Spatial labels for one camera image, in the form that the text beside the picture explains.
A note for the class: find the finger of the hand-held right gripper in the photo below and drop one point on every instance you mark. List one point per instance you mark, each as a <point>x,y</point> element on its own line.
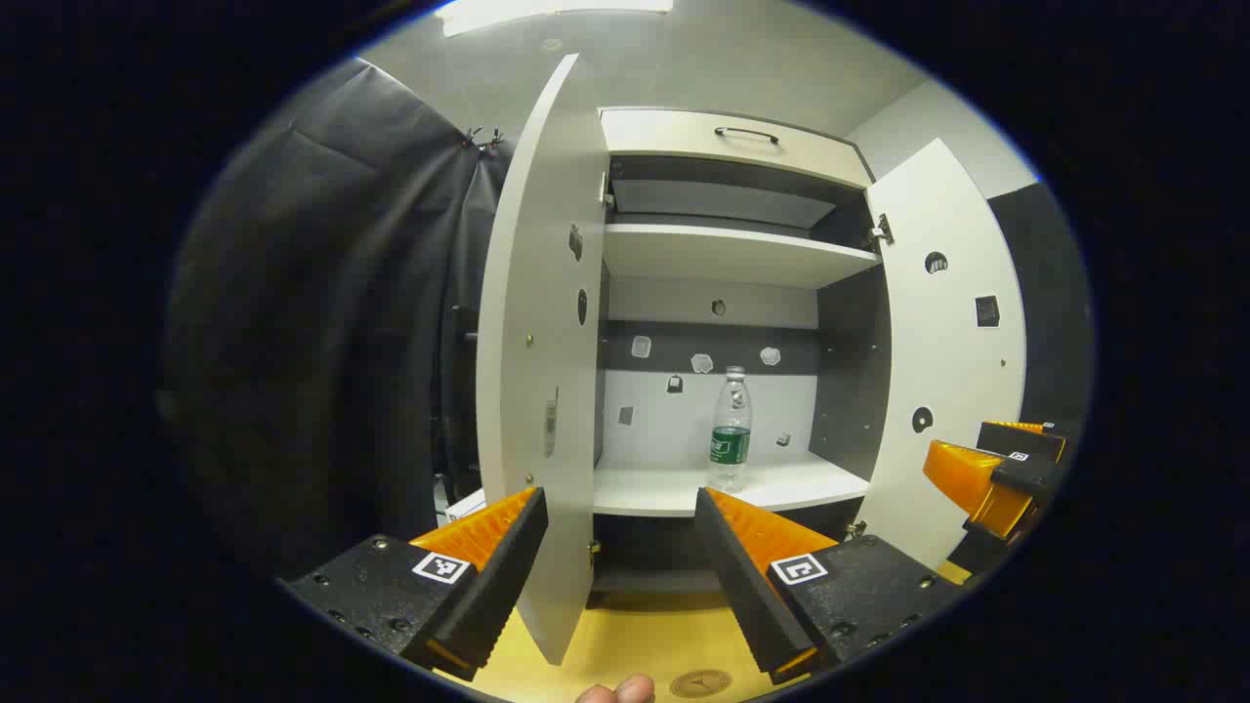
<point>1025,437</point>
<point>962,474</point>

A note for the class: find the white cabinet door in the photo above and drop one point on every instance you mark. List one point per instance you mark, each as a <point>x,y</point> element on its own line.
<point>952,371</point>

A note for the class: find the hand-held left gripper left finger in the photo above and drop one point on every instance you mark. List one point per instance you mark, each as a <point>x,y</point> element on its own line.
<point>498,586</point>

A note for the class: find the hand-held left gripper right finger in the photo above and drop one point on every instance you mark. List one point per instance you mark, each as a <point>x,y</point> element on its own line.
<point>747,596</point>

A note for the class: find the ceiling light panel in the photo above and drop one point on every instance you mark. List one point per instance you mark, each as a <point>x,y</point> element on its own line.
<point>547,12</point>

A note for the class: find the white cabinet shelf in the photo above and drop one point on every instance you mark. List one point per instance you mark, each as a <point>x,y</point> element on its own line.
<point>723,256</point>
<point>654,488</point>

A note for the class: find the metal cloth clip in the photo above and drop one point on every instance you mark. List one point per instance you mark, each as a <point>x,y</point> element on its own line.
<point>472,137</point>
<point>495,138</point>

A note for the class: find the white cabinet door camera sticker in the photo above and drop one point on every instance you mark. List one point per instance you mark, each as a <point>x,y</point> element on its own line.
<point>537,293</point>

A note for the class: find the clear plastic bottle green label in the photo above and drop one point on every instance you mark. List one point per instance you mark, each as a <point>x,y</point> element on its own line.
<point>729,444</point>

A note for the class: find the white and grey cabinet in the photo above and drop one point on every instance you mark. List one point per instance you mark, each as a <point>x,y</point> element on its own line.
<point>850,371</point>

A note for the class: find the black backdrop cloth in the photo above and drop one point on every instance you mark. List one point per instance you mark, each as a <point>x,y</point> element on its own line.
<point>322,342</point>
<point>1050,322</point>

